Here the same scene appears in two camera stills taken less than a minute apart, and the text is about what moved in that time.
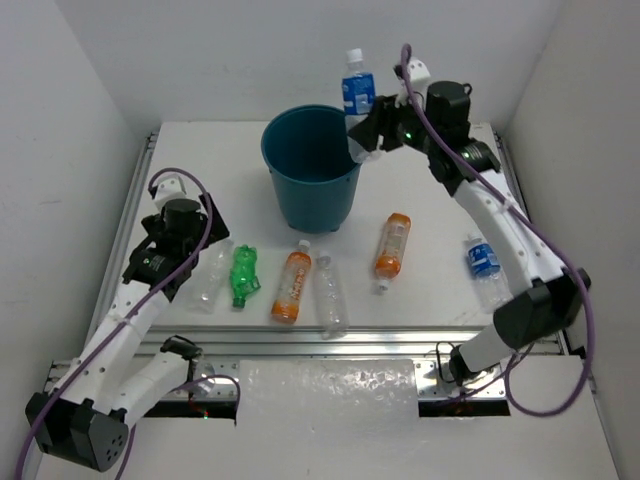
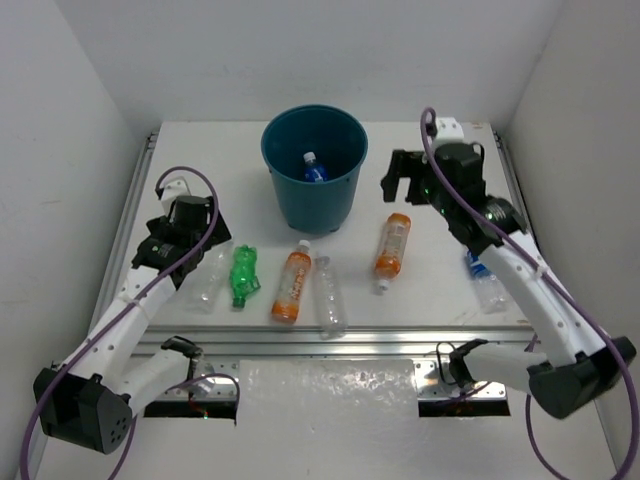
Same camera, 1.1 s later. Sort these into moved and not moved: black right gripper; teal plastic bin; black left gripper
Moved: black right gripper
Not moved: black left gripper; teal plastic bin
